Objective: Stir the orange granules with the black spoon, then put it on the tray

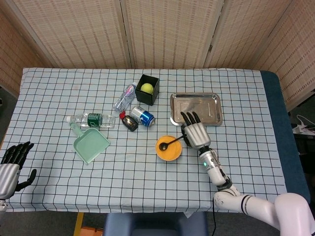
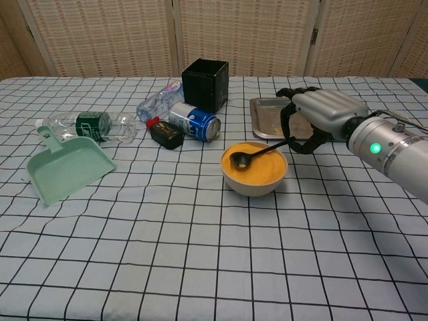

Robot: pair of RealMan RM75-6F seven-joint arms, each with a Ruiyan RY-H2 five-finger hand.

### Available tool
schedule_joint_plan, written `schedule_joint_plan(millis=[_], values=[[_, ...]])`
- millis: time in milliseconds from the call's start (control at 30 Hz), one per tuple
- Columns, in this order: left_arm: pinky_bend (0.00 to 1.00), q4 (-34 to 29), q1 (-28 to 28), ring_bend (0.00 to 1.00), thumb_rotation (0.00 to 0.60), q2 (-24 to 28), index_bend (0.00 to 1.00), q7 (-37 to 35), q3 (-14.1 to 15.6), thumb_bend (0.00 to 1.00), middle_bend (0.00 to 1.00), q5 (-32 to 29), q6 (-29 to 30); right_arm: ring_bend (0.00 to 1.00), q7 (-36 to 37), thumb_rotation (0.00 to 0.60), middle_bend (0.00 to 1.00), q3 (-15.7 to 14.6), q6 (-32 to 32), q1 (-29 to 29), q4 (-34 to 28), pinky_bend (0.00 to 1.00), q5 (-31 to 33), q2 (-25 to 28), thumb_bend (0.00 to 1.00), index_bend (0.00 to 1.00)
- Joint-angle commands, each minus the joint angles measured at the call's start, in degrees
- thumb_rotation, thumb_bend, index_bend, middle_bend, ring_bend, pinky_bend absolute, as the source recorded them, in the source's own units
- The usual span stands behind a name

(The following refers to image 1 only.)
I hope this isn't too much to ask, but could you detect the orange box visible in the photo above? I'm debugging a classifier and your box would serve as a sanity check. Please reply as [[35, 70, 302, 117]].
[[80, 227, 104, 236]]

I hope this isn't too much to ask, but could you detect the white cables and charger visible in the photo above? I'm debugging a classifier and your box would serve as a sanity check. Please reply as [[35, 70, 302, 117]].
[[291, 114, 315, 135]]

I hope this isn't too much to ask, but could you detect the green plastic dustpan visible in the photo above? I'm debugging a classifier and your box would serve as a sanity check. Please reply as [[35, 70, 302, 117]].
[[69, 122, 111, 165]]

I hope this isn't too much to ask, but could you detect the silver metal tray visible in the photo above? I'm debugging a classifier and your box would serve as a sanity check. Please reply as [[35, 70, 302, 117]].
[[170, 92, 223, 127]]

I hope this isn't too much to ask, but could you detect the black square box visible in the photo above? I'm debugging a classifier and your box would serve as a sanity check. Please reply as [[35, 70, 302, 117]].
[[134, 74, 160, 106]]

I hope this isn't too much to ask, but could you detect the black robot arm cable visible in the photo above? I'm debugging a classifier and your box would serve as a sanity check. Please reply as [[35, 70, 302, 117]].
[[212, 208, 218, 236]]

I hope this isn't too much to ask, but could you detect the blue padded table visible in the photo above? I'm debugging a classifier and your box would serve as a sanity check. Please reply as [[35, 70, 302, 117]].
[[260, 70, 311, 205]]

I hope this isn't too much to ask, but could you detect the small black bottle red cap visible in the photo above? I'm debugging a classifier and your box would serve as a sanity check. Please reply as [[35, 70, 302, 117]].
[[119, 111, 138, 132]]

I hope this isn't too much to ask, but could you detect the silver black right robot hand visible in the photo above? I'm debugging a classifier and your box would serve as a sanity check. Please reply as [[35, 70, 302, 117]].
[[180, 111, 212, 149]]

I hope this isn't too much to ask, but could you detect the orange powder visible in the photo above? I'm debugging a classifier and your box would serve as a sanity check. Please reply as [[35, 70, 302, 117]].
[[156, 136, 183, 160]]

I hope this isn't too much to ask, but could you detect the yellow wooden strip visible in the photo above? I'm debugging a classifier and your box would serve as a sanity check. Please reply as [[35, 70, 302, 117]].
[[73, 212, 84, 236]]

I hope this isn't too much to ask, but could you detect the black spoon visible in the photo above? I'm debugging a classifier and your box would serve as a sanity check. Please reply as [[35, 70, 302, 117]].
[[158, 134, 185, 151]]

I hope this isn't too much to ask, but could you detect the clear bottle green label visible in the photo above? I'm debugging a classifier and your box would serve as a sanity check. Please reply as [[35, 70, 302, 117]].
[[65, 112, 116, 129]]

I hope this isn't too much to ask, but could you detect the yellow-green tennis ball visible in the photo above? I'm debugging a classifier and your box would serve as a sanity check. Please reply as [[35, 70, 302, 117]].
[[140, 83, 155, 94]]

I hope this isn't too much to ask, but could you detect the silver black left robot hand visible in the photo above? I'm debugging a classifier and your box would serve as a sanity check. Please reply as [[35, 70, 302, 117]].
[[0, 141, 37, 199]]

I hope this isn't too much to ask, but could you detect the beige woven folding screen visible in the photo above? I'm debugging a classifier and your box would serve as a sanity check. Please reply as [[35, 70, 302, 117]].
[[0, 0, 315, 111]]

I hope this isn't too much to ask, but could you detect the blue checked tablecloth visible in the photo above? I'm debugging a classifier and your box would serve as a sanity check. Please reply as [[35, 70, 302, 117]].
[[4, 67, 289, 213]]

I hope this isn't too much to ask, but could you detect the blue chair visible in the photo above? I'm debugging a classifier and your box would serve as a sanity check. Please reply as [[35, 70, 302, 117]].
[[103, 211, 209, 236]]

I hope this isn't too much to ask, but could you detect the clear bottle pink label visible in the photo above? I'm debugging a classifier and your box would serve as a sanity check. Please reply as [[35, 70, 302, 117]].
[[113, 82, 137, 112]]

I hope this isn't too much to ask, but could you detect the white bowl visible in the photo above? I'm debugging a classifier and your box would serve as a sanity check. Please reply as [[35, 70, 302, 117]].
[[155, 135, 184, 162]]

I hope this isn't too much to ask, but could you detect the blue and white can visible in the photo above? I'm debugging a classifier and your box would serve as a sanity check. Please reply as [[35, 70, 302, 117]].
[[130, 105, 157, 127]]

